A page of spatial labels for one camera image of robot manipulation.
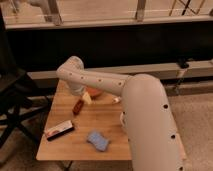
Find yellowish translucent gripper finger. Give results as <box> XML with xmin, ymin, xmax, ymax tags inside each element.
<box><xmin>82</xmin><ymin>92</ymin><xmax>92</xmax><ymax>105</ymax></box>

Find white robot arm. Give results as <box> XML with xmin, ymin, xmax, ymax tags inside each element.
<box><xmin>56</xmin><ymin>56</ymin><xmax>184</xmax><ymax>171</ymax></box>

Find orange ceramic bowl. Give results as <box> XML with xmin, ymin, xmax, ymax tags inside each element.
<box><xmin>86</xmin><ymin>87</ymin><xmax>102</xmax><ymax>98</ymax></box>

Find wooden table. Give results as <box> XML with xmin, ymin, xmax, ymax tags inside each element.
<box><xmin>37</xmin><ymin>81</ymin><xmax>132</xmax><ymax>162</ymax></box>

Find black and white eraser box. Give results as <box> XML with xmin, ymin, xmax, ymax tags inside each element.
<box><xmin>44</xmin><ymin>120</ymin><xmax>74</xmax><ymax>141</ymax></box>

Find blue sponge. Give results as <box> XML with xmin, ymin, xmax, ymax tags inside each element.
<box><xmin>87</xmin><ymin>131</ymin><xmax>109</xmax><ymax>152</ymax></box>

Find black office chair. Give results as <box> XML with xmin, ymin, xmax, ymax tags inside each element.
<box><xmin>0</xmin><ymin>8</ymin><xmax>51</xmax><ymax>148</ymax></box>

